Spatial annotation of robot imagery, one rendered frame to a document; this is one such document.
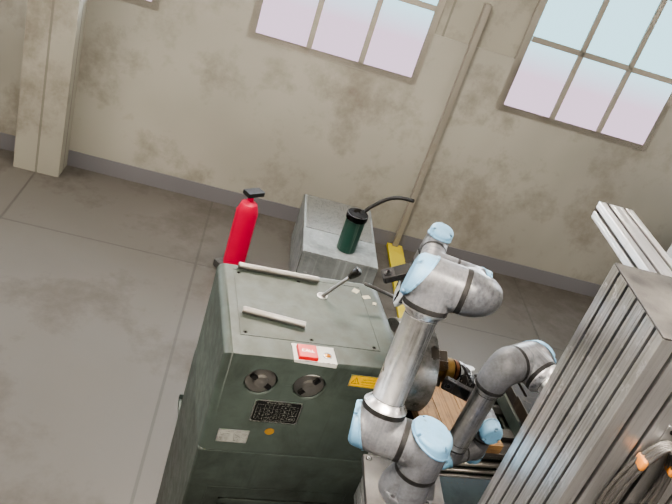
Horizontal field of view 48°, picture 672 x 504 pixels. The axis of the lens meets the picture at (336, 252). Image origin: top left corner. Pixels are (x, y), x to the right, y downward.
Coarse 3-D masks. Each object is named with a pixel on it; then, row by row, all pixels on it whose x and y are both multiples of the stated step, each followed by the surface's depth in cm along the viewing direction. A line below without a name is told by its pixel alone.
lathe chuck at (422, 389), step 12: (432, 336) 254; (432, 360) 249; (420, 372) 247; (432, 372) 248; (420, 384) 248; (432, 384) 249; (408, 396) 249; (420, 396) 250; (408, 408) 255; (420, 408) 256
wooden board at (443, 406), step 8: (440, 384) 291; (440, 392) 287; (448, 392) 289; (432, 400) 282; (440, 400) 283; (448, 400) 284; (456, 400) 286; (424, 408) 276; (432, 408) 278; (440, 408) 279; (448, 408) 280; (456, 408) 282; (416, 416) 270; (432, 416) 274; (440, 416) 275; (448, 416) 276; (456, 416) 278; (448, 424) 272; (488, 448) 267; (496, 448) 268
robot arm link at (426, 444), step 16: (416, 432) 186; (432, 432) 188; (448, 432) 191; (400, 448) 186; (416, 448) 186; (432, 448) 184; (448, 448) 186; (400, 464) 191; (416, 464) 187; (432, 464) 187; (416, 480) 190; (432, 480) 191
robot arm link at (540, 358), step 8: (520, 344) 229; (528, 344) 230; (536, 344) 231; (544, 344) 232; (528, 352) 226; (536, 352) 227; (544, 352) 229; (552, 352) 231; (528, 360) 224; (536, 360) 226; (544, 360) 226; (552, 360) 227; (528, 368) 224; (536, 368) 224; (544, 368) 224; (552, 368) 224; (528, 376) 225; (536, 376) 224; (544, 376) 224; (528, 384) 226; (536, 384) 225; (544, 384) 223
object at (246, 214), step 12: (252, 192) 448; (264, 192) 453; (240, 204) 453; (252, 204) 452; (240, 216) 453; (252, 216) 453; (240, 228) 456; (252, 228) 459; (228, 240) 466; (240, 240) 460; (228, 252) 467; (240, 252) 465; (216, 264) 475
